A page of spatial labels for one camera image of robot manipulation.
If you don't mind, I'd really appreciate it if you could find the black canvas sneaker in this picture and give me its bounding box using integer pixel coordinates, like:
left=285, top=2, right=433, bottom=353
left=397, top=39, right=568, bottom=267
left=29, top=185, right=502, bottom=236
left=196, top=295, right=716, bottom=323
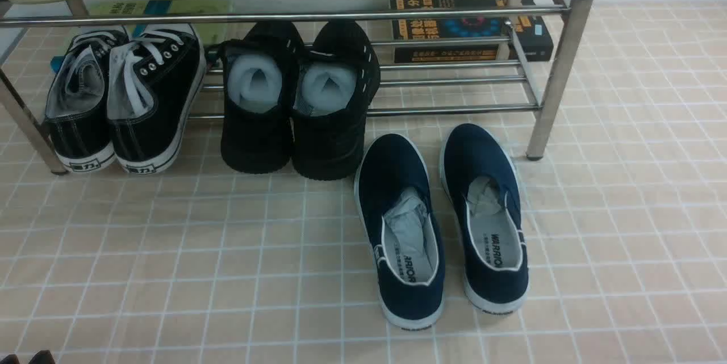
left=45, top=26, right=129, bottom=174
left=107, top=23, right=207, bottom=175

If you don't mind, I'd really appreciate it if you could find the silver metal shoe rack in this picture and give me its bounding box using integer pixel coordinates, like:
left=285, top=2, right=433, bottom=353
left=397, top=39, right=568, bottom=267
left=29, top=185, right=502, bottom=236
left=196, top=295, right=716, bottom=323
left=2, top=0, right=593, bottom=175

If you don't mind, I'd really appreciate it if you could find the navy slip-on shoe left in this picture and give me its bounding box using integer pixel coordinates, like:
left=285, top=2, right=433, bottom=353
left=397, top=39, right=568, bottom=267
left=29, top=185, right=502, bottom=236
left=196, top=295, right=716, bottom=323
left=353, top=133, right=446, bottom=330

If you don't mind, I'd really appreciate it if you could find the navy slip-on shoe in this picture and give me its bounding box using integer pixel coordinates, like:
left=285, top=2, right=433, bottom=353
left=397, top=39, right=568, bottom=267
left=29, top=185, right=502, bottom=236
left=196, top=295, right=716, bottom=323
left=439, top=123, right=530, bottom=315
left=353, top=133, right=446, bottom=330

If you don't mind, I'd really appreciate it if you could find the black knit shoe right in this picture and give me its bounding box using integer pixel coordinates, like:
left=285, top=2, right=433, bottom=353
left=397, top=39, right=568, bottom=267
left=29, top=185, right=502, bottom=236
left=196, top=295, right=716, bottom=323
left=290, top=20, right=380, bottom=181

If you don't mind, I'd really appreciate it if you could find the black knit shoe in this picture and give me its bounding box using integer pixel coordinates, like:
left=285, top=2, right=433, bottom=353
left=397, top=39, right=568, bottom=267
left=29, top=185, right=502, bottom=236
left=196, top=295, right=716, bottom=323
left=290, top=20, right=380, bottom=181
left=218, top=22, right=304, bottom=174

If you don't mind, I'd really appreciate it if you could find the navy slip-on shoe right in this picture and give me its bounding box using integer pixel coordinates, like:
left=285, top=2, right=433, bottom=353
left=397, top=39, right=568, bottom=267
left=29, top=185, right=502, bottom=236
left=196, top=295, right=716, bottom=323
left=439, top=123, right=530, bottom=315

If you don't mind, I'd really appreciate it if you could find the black knit shoe left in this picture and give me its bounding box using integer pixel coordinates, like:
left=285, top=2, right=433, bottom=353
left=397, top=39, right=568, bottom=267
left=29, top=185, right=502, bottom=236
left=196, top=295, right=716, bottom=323
left=218, top=22, right=304, bottom=174

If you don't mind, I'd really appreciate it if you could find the green blue book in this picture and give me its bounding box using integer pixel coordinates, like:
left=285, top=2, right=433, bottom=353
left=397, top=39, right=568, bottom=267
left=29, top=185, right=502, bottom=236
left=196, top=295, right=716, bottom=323
left=50, top=0, right=234, bottom=74

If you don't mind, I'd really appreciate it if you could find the black orange book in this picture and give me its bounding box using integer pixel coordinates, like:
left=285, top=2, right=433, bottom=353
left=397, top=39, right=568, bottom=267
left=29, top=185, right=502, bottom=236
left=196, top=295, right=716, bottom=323
left=390, top=0, right=554, bottom=64

